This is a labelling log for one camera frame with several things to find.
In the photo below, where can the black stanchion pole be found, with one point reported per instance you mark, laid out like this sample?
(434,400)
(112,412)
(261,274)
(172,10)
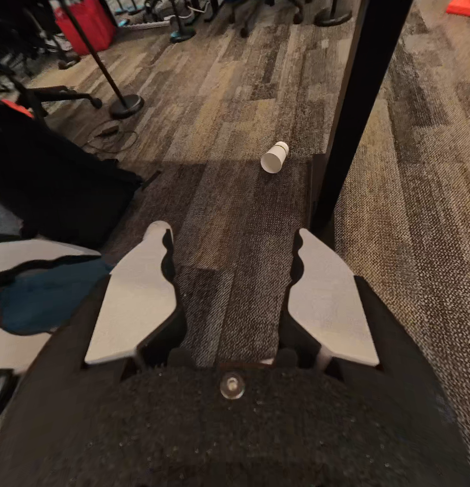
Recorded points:
(126,104)
(334,17)
(181,34)

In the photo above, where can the black bag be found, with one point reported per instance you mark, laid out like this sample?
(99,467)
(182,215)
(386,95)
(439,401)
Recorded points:
(48,182)

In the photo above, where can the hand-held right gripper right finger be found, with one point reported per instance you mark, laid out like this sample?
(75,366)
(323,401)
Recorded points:
(330,308)

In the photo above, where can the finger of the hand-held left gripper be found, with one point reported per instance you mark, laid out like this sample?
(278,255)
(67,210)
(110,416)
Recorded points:
(14,350)
(29,253)

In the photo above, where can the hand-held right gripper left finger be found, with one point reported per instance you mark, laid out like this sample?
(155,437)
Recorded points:
(132,304)

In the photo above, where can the black table leg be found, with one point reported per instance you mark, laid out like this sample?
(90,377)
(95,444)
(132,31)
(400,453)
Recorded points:
(353,114)

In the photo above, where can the red bag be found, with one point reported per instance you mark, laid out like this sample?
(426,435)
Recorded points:
(86,26)

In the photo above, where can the white paper cup green band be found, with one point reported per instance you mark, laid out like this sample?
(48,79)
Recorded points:
(273,159)

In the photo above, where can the person's jeans leg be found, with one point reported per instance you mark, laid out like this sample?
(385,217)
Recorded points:
(48,300)

